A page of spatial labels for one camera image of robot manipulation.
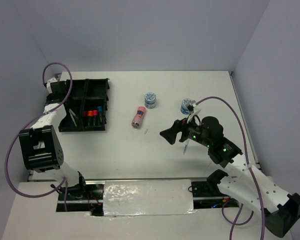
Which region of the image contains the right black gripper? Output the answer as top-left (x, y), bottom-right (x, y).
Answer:
top-left (159, 112), bottom-right (212, 148)

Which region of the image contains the blue pen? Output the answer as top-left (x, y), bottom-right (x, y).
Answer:
top-left (183, 139), bottom-right (190, 155)

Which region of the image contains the orange highlighter cap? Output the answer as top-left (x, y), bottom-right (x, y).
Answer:
top-left (87, 110), bottom-right (93, 117)

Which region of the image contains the orange highlighter marker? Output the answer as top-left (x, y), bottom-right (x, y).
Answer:
top-left (87, 115), bottom-right (93, 127)

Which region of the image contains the pink highlighter cap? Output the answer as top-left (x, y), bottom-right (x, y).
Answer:
top-left (92, 110), bottom-right (98, 116)

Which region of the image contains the pink highlighter marker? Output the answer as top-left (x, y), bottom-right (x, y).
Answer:
top-left (93, 115), bottom-right (99, 127)

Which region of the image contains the blue highlighter cap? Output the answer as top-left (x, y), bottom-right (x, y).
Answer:
top-left (97, 106), bottom-right (103, 112)

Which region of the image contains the yellow pen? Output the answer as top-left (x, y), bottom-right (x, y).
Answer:
top-left (71, 115), bottom-right (78, 127)

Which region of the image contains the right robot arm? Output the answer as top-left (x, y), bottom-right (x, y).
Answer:
top-left (159, 116), bottom-right (300, 238)

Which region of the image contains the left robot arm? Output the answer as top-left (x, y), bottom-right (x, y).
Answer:
top-left (18, 79), bottom-right (88, 200)

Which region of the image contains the blue-lidded jar right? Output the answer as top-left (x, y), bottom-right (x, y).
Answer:
top-left (180, 98), bottom-right (195, 115)

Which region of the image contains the blue-lidded jar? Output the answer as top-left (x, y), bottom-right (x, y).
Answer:
top-left (180, 98), bottom-right (195, 115)
top-left (144, 92), bottom-right (157, 109)

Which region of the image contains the black four-compartment organizer tray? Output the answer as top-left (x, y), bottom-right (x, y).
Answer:
top-left (58, 78), bottom-right (110, 133)

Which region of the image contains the pink-capped clear tube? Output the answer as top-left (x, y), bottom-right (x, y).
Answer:
top-left (131, 106), bottom-right (146, 129)

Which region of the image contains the blue-lidded jar left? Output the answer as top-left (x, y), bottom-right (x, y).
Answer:
top-left (144, 92), bottom-right (157, 109)

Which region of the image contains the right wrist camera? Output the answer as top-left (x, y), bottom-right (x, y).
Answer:
top-left (186, 100), bottom-right (201, 123)

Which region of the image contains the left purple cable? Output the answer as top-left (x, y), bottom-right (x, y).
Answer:
top-left (4, 62), bottom-right (73, 212)

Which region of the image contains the purple cable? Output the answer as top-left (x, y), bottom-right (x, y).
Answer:
top-left (4, 62), bottom-right (73, 212)
top-left (194, 96), bottom-right (266, 240)

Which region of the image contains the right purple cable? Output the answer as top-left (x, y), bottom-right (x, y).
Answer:
top-left (194, 96), bottom-right (266, 240)

